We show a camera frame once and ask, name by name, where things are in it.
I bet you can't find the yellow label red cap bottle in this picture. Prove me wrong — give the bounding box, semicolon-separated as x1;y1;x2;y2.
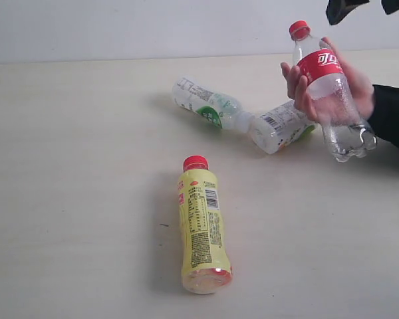
178;155;233;294

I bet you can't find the clear red label cola bottle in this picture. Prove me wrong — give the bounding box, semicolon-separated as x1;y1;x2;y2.
289;20;377;162

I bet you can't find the open bare human hand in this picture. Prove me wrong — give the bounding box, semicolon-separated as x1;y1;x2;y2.
280;37;375;122

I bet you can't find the black sleeved forearm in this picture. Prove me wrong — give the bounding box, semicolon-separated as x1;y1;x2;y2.
368;84;399;148

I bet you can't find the clear bottle with barcode label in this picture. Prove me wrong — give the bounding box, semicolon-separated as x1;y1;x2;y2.
249;100;315;154

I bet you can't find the white green label bottle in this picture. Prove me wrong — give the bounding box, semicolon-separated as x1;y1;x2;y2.
172;77;255;133

